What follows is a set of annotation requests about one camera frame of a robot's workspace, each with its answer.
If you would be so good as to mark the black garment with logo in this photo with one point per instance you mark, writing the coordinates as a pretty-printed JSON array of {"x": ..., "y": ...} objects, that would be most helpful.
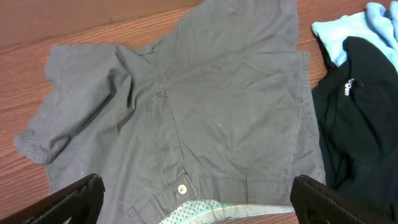
[{"x": 356, "y": 110}]

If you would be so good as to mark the grey shorts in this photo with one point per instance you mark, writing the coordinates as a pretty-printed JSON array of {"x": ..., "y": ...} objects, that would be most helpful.
[{"x": 217, "y": 113}]

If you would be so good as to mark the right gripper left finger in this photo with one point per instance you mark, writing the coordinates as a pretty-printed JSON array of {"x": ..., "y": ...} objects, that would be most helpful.
[{"x": 78, "y": 203}]

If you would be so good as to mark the light blue garment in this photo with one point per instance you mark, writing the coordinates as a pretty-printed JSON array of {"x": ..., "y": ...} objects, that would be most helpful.
[{"x": 376, "y": 24}]

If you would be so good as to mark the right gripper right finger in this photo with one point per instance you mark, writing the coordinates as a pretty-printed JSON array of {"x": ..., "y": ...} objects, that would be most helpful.
[{"x": 315, "y": 203}]

